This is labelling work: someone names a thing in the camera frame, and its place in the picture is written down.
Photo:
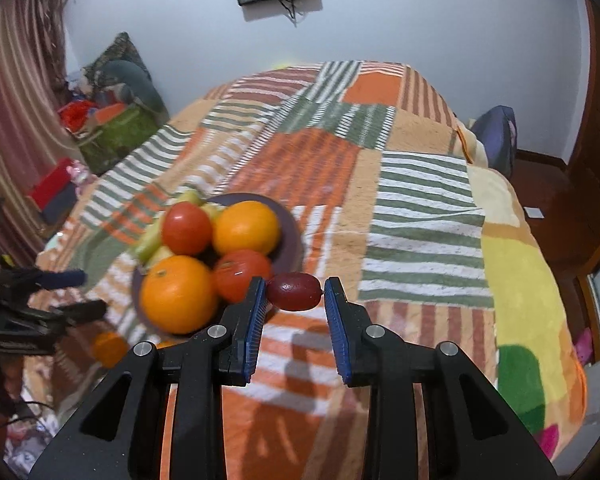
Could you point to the purple plate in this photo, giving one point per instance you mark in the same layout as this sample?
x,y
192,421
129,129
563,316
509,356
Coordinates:
x,y
292,245

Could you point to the striped patchwork blanket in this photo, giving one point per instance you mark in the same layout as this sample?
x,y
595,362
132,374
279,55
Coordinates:
x,y
420,240

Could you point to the white paper slip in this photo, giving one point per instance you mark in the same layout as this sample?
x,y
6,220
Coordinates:
x,y
534,212

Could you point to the striped red curtain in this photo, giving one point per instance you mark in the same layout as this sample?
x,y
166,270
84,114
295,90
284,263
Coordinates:
x,y
15,100

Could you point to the dark red date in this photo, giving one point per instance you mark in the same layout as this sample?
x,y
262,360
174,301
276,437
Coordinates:
x,y
295,291

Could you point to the red tomato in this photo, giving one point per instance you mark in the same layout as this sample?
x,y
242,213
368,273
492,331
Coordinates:
x,y
240,275
186,227

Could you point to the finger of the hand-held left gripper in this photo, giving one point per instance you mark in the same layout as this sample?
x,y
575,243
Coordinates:
x,y
60,278
80,312

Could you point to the pink toy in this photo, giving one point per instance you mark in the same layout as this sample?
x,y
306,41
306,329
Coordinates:
x,y
79,174

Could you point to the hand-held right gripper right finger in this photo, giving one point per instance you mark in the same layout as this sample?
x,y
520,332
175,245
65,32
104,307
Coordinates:
x,y
337,330

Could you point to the red plastic bag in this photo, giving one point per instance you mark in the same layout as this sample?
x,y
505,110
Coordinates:
x,y
75,114

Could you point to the corn cob piece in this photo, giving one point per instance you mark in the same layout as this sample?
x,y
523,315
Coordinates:
x,y
211,210
147,245

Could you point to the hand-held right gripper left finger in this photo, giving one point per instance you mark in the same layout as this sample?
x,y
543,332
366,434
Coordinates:
x,y
254,330

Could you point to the green storage box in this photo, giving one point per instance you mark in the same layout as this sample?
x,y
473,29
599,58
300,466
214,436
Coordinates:
x,y
120,135

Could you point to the large orange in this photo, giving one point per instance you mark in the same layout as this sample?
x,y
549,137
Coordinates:
x,y
246,227
180,295

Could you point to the grey blue bag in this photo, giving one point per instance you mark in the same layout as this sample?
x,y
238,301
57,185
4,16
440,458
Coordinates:
x,y
497,140

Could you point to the pink object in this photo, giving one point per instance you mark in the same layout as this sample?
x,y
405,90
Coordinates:
x,y
584,344

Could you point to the patterned cushion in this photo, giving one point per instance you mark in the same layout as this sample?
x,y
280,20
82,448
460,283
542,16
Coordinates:
x,y
117,47

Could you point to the red box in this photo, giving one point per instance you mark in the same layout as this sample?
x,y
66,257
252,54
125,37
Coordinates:
x,y
50,185

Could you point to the small orange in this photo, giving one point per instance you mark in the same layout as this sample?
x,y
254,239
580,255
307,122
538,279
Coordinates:
x,y
109,349

